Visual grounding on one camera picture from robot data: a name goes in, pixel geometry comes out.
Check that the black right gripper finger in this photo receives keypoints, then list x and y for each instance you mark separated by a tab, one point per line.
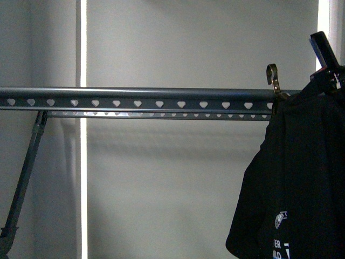
323	51

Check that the gold metal clothes hanger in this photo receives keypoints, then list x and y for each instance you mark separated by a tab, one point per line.
272	79

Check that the black printed t-shirt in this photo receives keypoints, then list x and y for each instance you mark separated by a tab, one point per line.
291	203

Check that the grey rack support leg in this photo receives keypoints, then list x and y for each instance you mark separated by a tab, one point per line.
8	232

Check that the grey rear rack rail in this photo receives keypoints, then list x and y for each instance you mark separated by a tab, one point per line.
160	115

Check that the grey rack rail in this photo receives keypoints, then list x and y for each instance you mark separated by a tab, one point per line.
160	115
119	99

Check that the grey front rack rail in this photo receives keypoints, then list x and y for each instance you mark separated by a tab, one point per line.
119	99

